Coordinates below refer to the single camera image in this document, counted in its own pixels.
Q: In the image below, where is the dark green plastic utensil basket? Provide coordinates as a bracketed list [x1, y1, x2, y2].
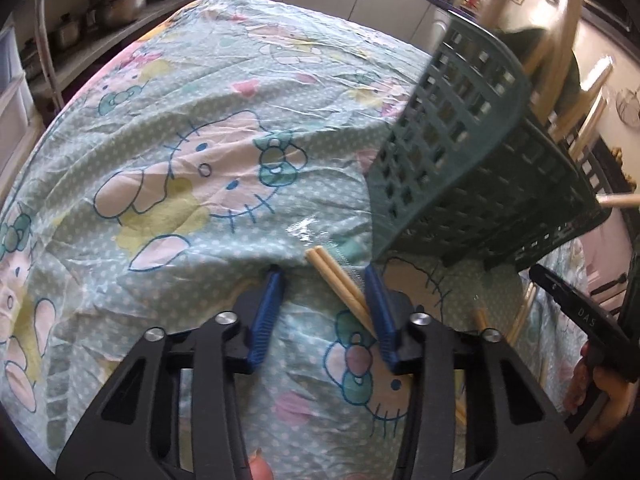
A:
[365, 10, 614, 274]

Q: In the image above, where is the wire whisk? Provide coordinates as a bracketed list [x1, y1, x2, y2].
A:
[615, 87, 640, 127]

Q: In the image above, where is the cartoon cat printed tablecloth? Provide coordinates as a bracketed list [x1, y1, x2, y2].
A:
[0, 0, 591, 480]

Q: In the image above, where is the small steel pot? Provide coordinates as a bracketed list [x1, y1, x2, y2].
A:
[51, 12, 84, 52]

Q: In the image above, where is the person's right hand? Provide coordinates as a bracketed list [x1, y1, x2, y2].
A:
[562, 344, 640, 442]

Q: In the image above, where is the plastic drawer unit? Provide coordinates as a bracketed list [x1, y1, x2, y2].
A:
[0, 25, 32, 178]

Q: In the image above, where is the metal shelf rack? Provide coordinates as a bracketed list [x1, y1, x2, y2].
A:
[34, 0, 213, 111]

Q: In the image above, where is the person's left hand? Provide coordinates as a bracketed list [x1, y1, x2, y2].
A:
[248, 450, 275, 480]

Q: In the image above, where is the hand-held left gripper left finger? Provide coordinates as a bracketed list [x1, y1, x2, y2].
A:
[55, 265, 287, 480]

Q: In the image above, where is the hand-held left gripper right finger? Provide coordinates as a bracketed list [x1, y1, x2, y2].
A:
[364, 265, 586, 480]

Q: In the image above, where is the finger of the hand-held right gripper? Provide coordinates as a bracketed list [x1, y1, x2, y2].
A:
[529, 264, 576, 313]

